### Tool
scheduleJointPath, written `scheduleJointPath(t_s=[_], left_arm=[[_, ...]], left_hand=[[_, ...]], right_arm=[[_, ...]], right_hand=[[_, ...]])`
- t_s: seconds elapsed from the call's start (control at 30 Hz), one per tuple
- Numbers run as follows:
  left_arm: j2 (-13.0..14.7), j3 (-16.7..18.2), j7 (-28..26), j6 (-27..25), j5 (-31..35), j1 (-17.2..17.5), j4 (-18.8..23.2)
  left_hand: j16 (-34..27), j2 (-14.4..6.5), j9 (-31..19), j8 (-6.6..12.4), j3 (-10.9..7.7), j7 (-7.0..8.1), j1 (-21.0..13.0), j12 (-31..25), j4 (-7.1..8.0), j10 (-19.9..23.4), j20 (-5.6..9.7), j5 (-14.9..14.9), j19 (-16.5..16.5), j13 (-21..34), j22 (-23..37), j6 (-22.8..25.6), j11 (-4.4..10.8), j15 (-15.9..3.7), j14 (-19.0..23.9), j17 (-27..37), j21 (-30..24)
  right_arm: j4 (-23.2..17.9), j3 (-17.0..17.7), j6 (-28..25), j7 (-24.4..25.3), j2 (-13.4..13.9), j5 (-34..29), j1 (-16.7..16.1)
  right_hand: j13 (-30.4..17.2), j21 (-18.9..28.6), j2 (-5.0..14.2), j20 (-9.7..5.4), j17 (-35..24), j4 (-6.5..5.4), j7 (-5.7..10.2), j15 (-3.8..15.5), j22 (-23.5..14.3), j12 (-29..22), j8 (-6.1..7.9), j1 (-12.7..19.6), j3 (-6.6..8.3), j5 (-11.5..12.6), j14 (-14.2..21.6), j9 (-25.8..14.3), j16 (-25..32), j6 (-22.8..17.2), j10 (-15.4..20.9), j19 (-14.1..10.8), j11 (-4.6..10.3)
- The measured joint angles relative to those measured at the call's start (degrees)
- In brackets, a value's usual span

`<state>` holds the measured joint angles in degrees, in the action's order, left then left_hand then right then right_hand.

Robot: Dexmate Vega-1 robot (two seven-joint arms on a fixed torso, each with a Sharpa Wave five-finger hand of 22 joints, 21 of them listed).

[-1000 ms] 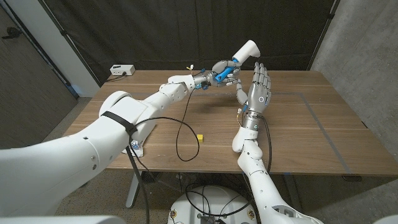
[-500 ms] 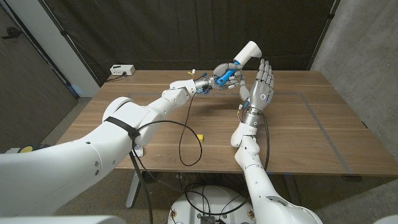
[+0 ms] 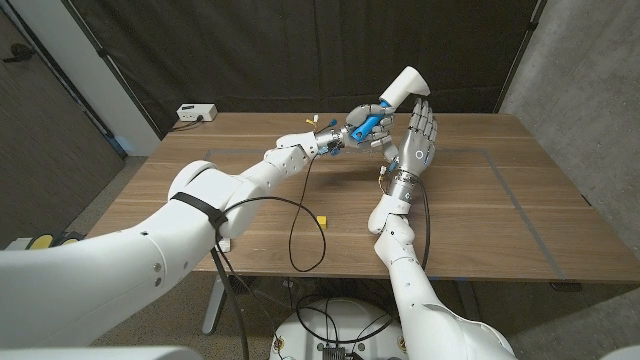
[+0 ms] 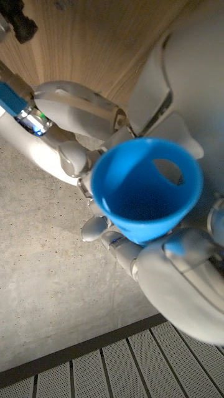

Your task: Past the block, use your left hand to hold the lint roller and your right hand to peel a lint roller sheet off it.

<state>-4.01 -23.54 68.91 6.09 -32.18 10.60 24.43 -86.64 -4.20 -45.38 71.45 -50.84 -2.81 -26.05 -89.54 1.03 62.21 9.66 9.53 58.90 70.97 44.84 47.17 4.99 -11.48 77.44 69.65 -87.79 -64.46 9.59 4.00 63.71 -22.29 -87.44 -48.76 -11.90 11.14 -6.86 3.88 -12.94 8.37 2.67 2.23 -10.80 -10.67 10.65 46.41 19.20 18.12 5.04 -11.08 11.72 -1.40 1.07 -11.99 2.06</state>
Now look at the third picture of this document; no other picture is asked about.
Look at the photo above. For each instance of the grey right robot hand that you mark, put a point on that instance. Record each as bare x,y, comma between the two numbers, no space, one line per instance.
417,150

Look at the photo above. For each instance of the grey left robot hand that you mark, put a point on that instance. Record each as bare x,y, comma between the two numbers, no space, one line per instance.
357,117

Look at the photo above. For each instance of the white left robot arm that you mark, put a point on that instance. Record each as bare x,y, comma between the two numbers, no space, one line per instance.
150,260

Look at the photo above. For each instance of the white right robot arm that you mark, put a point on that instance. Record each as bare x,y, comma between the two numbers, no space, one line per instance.
420,300

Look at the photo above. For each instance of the small yellow block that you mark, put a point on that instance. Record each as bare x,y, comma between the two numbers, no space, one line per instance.
322,222

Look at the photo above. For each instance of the black backdrop curtain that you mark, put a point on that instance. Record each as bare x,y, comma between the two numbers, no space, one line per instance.
250,50

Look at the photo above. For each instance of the black backdrop stand pole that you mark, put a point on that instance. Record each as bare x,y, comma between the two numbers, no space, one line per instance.
106,60
519,57

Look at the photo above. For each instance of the grey table leg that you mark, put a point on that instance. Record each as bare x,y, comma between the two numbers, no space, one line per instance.
215,305
467,300

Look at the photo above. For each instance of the white power outlet box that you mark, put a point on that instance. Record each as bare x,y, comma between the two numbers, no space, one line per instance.
196,112

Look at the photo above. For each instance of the white robot torso base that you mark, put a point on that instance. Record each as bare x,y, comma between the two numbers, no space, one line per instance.
345,325

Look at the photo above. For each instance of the yellow black slipper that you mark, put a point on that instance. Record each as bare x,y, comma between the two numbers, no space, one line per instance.
41,242
67,239

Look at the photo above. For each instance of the white robot chest edge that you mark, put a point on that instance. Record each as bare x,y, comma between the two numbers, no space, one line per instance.
100,354

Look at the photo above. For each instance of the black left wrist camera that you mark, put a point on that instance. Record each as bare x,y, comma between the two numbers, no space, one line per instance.
334,148

